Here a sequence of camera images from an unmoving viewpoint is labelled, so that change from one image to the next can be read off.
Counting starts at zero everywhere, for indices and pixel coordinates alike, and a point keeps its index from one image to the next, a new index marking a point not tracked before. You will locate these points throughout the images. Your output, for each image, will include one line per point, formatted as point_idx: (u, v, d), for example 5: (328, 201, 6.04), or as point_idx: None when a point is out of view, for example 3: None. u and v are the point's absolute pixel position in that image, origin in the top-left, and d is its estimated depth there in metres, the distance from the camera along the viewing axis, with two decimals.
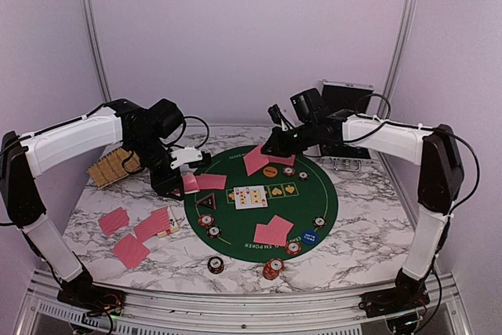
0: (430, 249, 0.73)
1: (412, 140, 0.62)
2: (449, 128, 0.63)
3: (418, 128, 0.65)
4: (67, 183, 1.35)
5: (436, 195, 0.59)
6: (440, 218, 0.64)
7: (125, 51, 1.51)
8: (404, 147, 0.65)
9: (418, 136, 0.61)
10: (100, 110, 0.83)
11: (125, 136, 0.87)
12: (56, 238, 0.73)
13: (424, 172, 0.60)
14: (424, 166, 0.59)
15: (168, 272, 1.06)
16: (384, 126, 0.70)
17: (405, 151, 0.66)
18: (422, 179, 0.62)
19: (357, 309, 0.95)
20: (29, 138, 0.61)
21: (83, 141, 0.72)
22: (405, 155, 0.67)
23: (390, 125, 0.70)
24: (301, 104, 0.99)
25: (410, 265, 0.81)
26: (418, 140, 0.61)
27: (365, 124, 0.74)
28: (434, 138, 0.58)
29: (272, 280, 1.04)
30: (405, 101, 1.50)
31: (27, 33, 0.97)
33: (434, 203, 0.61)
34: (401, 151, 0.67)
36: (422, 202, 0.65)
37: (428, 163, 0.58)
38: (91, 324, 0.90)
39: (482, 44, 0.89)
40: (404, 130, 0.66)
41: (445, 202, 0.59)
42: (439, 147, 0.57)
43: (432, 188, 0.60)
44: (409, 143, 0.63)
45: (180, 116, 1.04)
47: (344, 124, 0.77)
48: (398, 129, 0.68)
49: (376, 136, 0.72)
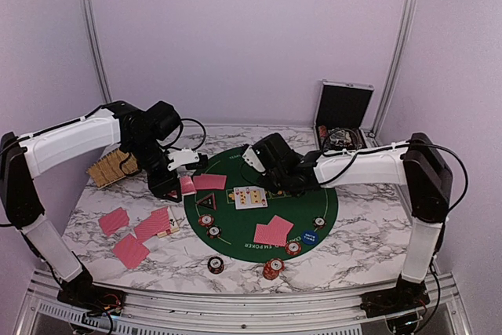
0: (428, 249, 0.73)
1: (391, 162, 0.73)
2: (422, 136, 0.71)
3: (392, 147, 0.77)
4: (67, 184, 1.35)
5: (433, 207, 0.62)
6: (437, 226, 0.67)
7: (125, 52, 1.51)
8: (386, 171, 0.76)
9: (394, 157, 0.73)
10: (98, 111, 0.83)
11: (122, 136, 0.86)
12: (57, 238, 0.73)
13: (413, 190, 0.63)
14: (413, 183, 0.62)
15: (168, 272, 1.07)
16: (357, 159, 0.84)
17: (387, 173, 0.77)
18: (413, 196, 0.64)
19: (357, 309, 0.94)
20: (28, 139, 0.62)
21: (82, 142, 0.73)
22: (389, 177, 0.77)
23: (361, 155, 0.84)
24: (267, 153, 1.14)
25: (410, 270, 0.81)
26: (396, 160, 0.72)
27: (332, 165, 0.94)
28: (412, 154, 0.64)
29: (272, 280, 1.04)
30: (405, 101, 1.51)
31: (28, 34, 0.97)
33: (434, 214, 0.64)
34: (383, 175, 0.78)
36: (418, 216, 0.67)
37: (418, 180, 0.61)
38: (91, 324, 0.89)
39: (482, 44, 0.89)
40: (379, 155, 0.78)
41: (444, 210, 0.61)
42: (420, 161, 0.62)
43: (428, 203, 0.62)
44: (389, 165, 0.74)
45: (177, 118, 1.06)
47: (316, 169, 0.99)
48: (372, 155, 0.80)
49: (352, 168, 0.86)
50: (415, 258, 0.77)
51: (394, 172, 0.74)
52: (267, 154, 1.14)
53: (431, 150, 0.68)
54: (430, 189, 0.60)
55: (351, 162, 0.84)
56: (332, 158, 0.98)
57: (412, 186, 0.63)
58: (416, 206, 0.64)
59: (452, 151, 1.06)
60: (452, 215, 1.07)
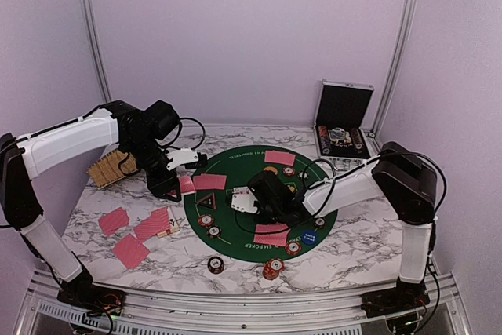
0: (424, 250, 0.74)
1: (365, 178, 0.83)
2: (391, 147, 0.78)
3: (364, 165, 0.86)
4: (67, 184, 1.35)
5: (417, 209, 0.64)
6: (426, 226, 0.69)
7: (126, 52, 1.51)
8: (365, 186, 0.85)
9: (367, 172, 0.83)
10: (96, 111, 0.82)
11: (120, 136, 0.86)
12: (57, 238, 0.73)
13: (395, 198, 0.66)
14: (391, 193, 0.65)
15: (168, 272, 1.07)
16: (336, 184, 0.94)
17: (367, 188, 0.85)
18: (395, 204, 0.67)
19: (357, 309, 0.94)
20: (26, 140, 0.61)
21: (81, 143, 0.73)
22: (370, 192, 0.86)
23: (340, 180, 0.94)
24: (262, 188, 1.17)
25: (408, 274, 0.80)
26: (368, 175, 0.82)
27: (317, 196, 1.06)
28: (382, 165, 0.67)
29: (272, 280, 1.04)
30: (405, 101, 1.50)
31: (28, 34, 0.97)
33: (422, 216, 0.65)
34: (364, 191, 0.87)
36: (406, 221, 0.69)
37: (394, 187, 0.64)
38: (91, 324, 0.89)
39: (483, 44, 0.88)
40: (354, 176, 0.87)
41: (429, 211, 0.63)
42: (391, 169, 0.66)
43: (412, 207, 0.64)
44: (363, 180, 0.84)
45: (176, 118, 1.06)
47: (305, 202, 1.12)
48: (348, 177, 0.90)
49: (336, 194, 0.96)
50: (412, 260, 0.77)
51: (371, 185, 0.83)
52: (262, 189, 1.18)
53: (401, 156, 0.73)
54: (408, 195, 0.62)
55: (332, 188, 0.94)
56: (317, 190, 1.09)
57: (391, 194, 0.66)
58: (401, 213, 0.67)
59: (452, 151, 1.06)
60: (452, 215, 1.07)
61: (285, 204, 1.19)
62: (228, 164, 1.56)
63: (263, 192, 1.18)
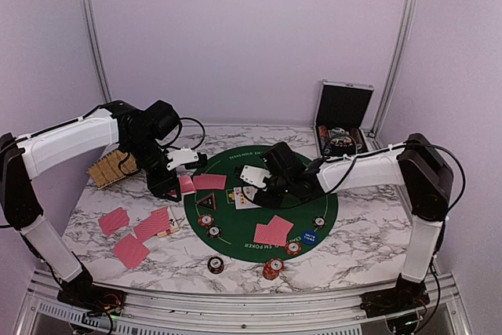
0: (428, 253, 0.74)
1: (387, 163, 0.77)
2: (417, 137, 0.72)
3: (389, 148, 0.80)
4: (67, 184, 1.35)
5: (431, 204, 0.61)
6: (436, 223, 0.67)
7: (126, 52, 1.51)
8: (385, 172, 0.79)
9: (391, 158, 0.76)
10: (96, 111, 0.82)
11: (120, 136, 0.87)
12: (57, 238, 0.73)
13: (412, 189, 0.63)
14: (412, 183, 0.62)
15: (168, 272, 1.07)
16: (357, 163, 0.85)
17: (385, 175, 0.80)
18: (412, 195, 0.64)
19: (357, 309, 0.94)
20: (26, 140, 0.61)
21: (81, 142, 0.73)
22: (387, 178, 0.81)
23: (361, 159, 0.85)
24: (274, 161, 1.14)
25: (410, 271, 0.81)
26: (392, 161, 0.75)
27: (332, 171, 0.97)
28: (409, 154, 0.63)
29: (272, 280, 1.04)
30: (405, 101, 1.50)
31: (27, 33, 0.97)
33: (434, 213, 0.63)
34: (382, 176, 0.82)
36: (418, 216, 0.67)
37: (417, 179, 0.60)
38: (91, 324, 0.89)
39: (483, 45, 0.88)
40: (377, 158, 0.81)
41: (443, 209, 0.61)
42: (416, 160, 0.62)
43: (427, 202, 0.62)
44: (386, 165, 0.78)
45: (176, 118, 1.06)
47: (319, 175, 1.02)
48: (371, 158, 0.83)
49: (353, 174, 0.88)
50: (416, 260, 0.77)
51: (392, 171, 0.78)
52: (274, 163, 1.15)
53: (427, 148, 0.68)
54: (427, 187, 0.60)
55: (351, 168, 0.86)
56: (333, 164, 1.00)
57: (409, 184, 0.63)
58: (416, 205, 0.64)
59: (452, 151, 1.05)
60: (452, 215, 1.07)
61: (296, 176, 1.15)
62: (228, 164, 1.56)
63: (276, 165, 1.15)
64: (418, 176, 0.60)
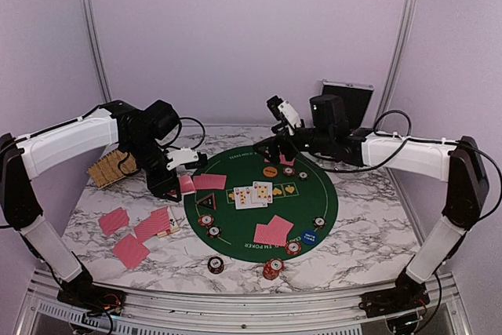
0: (442, 253, 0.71)
1: (437, 157, 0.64)
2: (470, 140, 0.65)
3: (441, 141, 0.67)
4: (67, 183, 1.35)
5: (465, 209, 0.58)
6: (460, 231, 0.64)
7: (125, 52, 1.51)
8: (431, 164, 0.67)
9: (443, 151, 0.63)
10: (96, 111, 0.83)
11: (120, 136, 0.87)
12: (57, 239, 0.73)
13: (452, 189, 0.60)
14: (453, 182, 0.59)
15: (168, 272, 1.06)
16: (406, 146, 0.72)
17: (431, 168, 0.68)
18: (449, 195, 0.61)
19: (357, 309, 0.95)
20: (25, 140, 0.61)
21: (81, 142, 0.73)
22: (431, 172, 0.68)
23: (412, 143, 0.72)
24: (324, 113, 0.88)
25: (415, 267, 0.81)
26: (443, 154, 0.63)
27: (380, 146, 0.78)
28: (460, 153, 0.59)
29: (272, 280, 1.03)
30: (405, 101, 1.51)
31: (27, 33, 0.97)
33: (463, 220, 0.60)
34: (427, 168, 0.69)
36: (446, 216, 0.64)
37: (460, 180, 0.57)
38: (92, 324, 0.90)
39: (483, 45, 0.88)
40: (427, 147, 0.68)
41: (474, 218, 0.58)
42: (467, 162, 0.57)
43: (461, 205, 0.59)
44: (434, 159, 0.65)
45: (176, 118, 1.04)
47: (364, 144, 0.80)
48: (420, 144, 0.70)
49: (400, 155, 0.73)
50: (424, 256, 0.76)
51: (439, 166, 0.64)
52: (321, 114, 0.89)
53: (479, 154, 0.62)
54: (468, 192, 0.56)
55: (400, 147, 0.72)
56: (380, 137, 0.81)
57: (451, 184, 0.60)
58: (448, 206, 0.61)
59: None
60: None
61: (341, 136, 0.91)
62: (228, 164, 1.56)
63: (321, 117, 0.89)
64: (464, 178, 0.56)
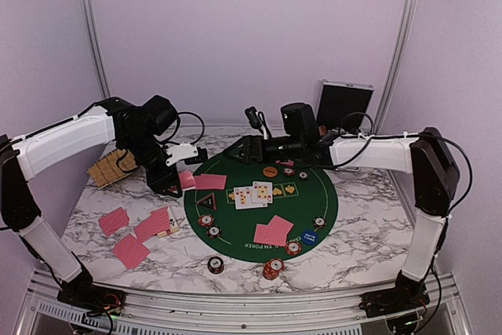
0: (429, 248, 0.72)
1: (401, 150, 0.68)
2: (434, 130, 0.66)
3: (403, 136, 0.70)
4: (67, 183, 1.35)
5: (434, 198, 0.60)
6: (438, 220, 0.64)
7: (125, 51, 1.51)
8: (395, 158, 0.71)
9: (405, 144, 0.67)
10: (92, 108, 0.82)
11: (117, 134, 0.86)
12: (56, 239, 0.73)
13: (418, 179, 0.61)
14: (417, 172, 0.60)
15: (168, 272, 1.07)
16: (372, 143, 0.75)
17: (394, 162, 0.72)
18: (416, 186, 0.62)
19: (357, 309, 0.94)
20: (20, 141, 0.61)
21: (76, 141, 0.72)
22: (395, 165, 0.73)
23: (376, 140, 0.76)
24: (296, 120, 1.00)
25: (409, 267, 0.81)
26: (406, 147, 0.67)
27: (347, 147, 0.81)
28: (421, 143, 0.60)
29: (272, 280, 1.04)
30: (405, 101, 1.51)
31: (28, 34, 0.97)
33: (434, 207, 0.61)
34: (391, 162, 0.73)
36: (420, 208, 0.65)
37: (424, 169, 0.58)
38: (91, 324, 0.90)
39: (482, 45, 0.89)
40: (391, 142, 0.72)
41: (443, 205, 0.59)
42: (427, 151, 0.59)
43: (429, 194, 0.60)
44: (398, 152, 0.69)
45: (174, 113, 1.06)
47: (332, 147, 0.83)
48: (385, 141, 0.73)
49: (366, 152, 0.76)
50: (418, 256, 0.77)
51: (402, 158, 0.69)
52: (294, 121, 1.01)
53: (443, 143, 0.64)
54: (433, 179, 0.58)
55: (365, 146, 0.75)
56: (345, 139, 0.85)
57: (416, 174, 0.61)
58: (417, 196, 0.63)
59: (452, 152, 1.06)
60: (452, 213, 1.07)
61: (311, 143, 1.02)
62: (228, 165, 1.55)
63: (293, 124, 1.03)
64: (426, 165, 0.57)
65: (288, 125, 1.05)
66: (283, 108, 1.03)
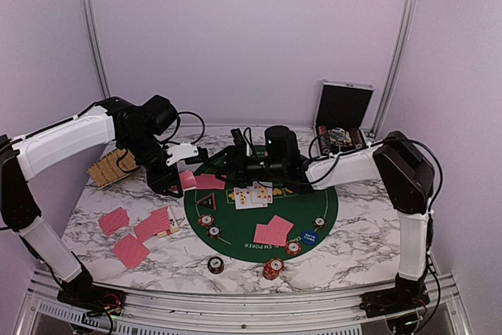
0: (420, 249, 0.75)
1: (365, 159, 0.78)
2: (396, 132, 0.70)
3: (369, 145, 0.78)
4: (67, 183, 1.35)
5: (409, 198, 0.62)
6: (418, 216, 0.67)
7: (126, 51, 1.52)
8: (362, 165, 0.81)
9: (369, 154, 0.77)
10: (92, 108, 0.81)
11: (117, 134, 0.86)
12: (56, 240, 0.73)
13: (389, 183, 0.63)
14: (387, 176, 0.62)
15: (168, 272, 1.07)
16: (340, 160, 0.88)
17: (363, 169, 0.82)
18: (389, 189, 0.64)
19: (357, 309, 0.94)
20: (20, 141, 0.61)
21: (76, 141, 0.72)
22: (367, 173, 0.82)
23: (343, 156, 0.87)
24: (283, 146, 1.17)
25: (405, 267, 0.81)
26: (369, 156, 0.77)
27: (320, 168, 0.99)
28: (383, 149, 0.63)
29: (272, 280, 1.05)
30: (405, 101, 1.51)
31: (28, 34, 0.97)
33: (412, 206, 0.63)
34: (362, 170, 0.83)
36: (398, 209, 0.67)
37: (391, 172, 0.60)
38: (91, 324, 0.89)
39: (482, 45, 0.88)
40: (356, 154, 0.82)
41: (419, 203, 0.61)
42: (391, 155, 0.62)
43: (404, 194, 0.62)
44: (363, 161, 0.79)
45: (174, 113, 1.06)
47: (308, 172, 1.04)
48: (352, 154, 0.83)
49: (336, 168, 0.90)
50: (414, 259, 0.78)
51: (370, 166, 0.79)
52: (280, 145, 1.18)
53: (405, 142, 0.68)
54: (401, 180, 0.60)
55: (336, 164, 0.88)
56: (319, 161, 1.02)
57: (385, 178, 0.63)
58: (392, 198, 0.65)
59: (452, 152, 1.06)
60: (452, 214, 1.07)
61: (292, 163, 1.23)
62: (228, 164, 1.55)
63: (278, 147, 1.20)
64: (392, 169, 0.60)
65: (273, 149, 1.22)
66: (268, 134, 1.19)
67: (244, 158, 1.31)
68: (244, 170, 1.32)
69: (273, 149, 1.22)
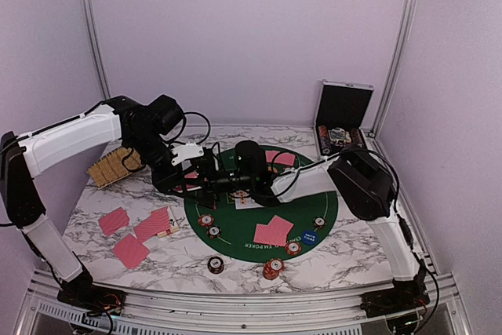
0: (402, 248, 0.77)
1: (322, 172, 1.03)
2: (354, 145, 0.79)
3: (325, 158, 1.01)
4: (67, 184, 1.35)
5: (366, 205, 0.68)
6: (383, 219, 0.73)
7: (126, 51, 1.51)
8: (321, 177, 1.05)
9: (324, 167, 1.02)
10: (99, 107, 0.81)
11: (124, 132, 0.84)
12: (57, 239, 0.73)
13: (348, 194, 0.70)
14: (343, 187, 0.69)
15: (168, 272, 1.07)
16: (300, 175, 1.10)
17: (322, 181, 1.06)
18: (348, 198, 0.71)
19: (357, 309, 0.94)
20: (27, 138, 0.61)
21: (83, 140, 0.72)
22: (325, 184, 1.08)
23: (302, 171, 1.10)
24: (249, 160, 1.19)
25: (397, 268, 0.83)
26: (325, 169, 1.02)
27: (282, 183, 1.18)
28: (337, 162, 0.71)
29: (272, 280, 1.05)
30: (405, 101, 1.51)
31: (27, 34, 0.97)
33: (371, 212, 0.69)
34: (321, 181, 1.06)
36: (361, 216, 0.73)
37: (347, 183, 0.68)
38: (91, 324, 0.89)
39: (482, 45, 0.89)
40: (314, 169, 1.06)
41: (377, 209, 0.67)
42: (345, 167, 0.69)
43: (361, 202, 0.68)
44: (321, 173, 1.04)
45: (180, 113, 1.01)
47: (272, 187, 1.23)
48: (310, 169, 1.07)
49: (299, 182, 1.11)
50: (404, 259, 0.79)
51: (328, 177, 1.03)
52: (248, 160, 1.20)
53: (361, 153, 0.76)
54: (357, 191, 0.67)
55: (297, 177, 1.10)
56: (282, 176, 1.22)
57: (343, 189, 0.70)
58: (352, 207, 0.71)
59: (453, 152, 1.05)
60: (452, 214, 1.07)
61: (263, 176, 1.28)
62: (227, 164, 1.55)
63: (248, 164, 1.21)
64: (346, 180, 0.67)
65: (242, 165, 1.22)
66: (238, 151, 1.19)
67: (213, 172, 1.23)
68: (216, 186, 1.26)
69: (245, 163, 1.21)
